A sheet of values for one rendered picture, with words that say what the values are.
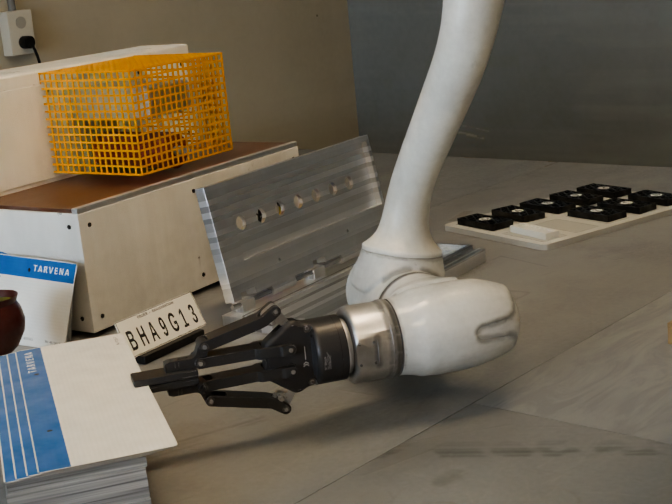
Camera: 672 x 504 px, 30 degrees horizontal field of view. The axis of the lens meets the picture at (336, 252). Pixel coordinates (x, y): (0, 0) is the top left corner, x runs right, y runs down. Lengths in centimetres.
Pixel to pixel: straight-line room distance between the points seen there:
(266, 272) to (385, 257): 40
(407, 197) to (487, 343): 22
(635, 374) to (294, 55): 315
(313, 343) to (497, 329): 21
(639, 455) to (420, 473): 22
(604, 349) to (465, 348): 28
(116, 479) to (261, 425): 32
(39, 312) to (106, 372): 48
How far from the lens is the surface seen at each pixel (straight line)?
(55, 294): 188
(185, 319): 182
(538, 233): 219
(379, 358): 140
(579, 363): 160
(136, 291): 195
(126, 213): 193
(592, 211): 232
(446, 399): 150
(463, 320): 141
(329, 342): 138
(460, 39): 141
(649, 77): 412
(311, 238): 199
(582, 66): 423
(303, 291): 194
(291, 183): 199
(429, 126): 147
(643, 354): 163
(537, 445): 137
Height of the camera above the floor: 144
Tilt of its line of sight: 14 degrees down
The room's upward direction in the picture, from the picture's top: 5 degrees counter-clockwise
